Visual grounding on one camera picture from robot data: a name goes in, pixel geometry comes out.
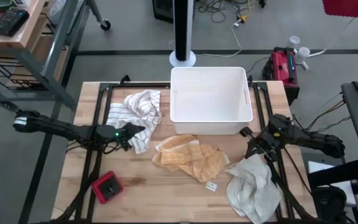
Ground white plastic bottle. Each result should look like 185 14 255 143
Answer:
294 46 311 65

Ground black keypad device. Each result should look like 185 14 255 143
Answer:
0 7 30 37

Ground tangled black floor cables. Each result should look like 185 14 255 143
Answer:
196 0 267 24

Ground yellow checked towel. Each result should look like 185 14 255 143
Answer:
152 134 231 191

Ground tower fan with round base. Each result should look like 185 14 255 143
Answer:
168 0 197 68

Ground white towel with brown stripes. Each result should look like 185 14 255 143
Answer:
106 89 163 155

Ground off-white crumpled towel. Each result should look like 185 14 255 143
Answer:
225 154 283 224

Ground thin white floor cable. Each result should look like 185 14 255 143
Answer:
168 21 244 59

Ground black wire rack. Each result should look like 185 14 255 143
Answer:
0 21 67 91

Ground white plastic cup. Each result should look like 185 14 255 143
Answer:
287 35 301 50

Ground red acoustic panel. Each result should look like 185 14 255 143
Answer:
321 0 358 20

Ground thick white power cable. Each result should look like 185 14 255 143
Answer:
301 17 356 71

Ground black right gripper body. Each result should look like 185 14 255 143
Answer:
252 113 292 162

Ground white paper sheet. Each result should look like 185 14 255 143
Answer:
308 160 357 207

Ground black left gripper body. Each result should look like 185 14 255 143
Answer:
95 123 134 152

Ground black box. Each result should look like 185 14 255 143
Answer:
152 0 175 24

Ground wooden workbench with grey legs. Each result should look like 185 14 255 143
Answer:
0 0 111 121

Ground red black tool case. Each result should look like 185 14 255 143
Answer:
262 46 300 106

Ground black backpack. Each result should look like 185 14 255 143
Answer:
311 185 349 224

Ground red black square device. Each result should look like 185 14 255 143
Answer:
91 170 124 205

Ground white perforated plastic basket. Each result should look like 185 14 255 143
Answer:
170 67 254 136

